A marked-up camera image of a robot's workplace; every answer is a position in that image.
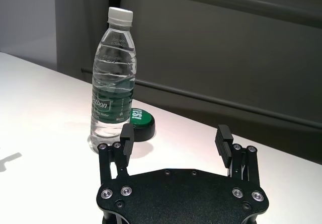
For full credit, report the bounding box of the thin grey horizontal rail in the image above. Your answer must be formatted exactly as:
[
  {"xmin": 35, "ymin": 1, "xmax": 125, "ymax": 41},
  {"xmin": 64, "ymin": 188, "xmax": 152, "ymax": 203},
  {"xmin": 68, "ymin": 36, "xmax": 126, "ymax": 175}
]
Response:
[{"xmin": 80, "ymin": 67, "xmax": 322, "ymax": 129}]

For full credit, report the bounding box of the thick grey horizontal rail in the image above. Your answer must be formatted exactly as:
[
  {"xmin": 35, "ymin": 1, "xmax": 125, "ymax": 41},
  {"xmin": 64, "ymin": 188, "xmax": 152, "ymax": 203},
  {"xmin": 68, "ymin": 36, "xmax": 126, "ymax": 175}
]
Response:
[{"xmin": 110, "ymin": 0, "xmax": 322, "ymax": 30}]

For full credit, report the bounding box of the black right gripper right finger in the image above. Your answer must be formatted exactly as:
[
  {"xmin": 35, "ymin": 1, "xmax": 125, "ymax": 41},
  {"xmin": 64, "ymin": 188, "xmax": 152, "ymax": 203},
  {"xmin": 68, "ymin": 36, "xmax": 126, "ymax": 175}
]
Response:
[{"xmin": 215, "ymin": 124, "xmax": 261, "ymax": 187}]

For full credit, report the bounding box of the clear water bottle green label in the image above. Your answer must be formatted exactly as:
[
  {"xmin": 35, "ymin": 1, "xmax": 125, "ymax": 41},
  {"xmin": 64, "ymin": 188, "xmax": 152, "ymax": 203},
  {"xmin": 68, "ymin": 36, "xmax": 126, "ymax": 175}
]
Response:
[{"xmin": 87, "ymin": 7, "xmax": 138, "ymax": 155}]

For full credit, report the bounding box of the grey vertical frame post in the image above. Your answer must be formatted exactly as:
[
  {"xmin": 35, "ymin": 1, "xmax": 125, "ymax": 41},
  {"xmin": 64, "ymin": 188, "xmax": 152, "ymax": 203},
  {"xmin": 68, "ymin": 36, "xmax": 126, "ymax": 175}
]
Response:
[{"xmin": 54, "ymin": 0, "xmax": 123, "ymax": 84}]

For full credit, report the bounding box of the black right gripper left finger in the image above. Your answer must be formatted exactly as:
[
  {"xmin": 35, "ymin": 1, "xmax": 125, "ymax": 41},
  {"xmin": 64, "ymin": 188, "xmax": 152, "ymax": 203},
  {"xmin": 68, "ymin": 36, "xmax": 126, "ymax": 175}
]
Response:
[{"xmin": 97, "ymin": 124, "xmax": 134, "ymax": 186}]

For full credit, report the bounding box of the green black push button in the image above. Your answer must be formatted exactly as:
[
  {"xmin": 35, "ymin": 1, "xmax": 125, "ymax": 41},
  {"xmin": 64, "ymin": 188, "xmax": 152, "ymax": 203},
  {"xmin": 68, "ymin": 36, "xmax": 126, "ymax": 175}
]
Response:
[{"xmin": 129, "ymin": 107, "xmax": 156, "ymax": 142}]

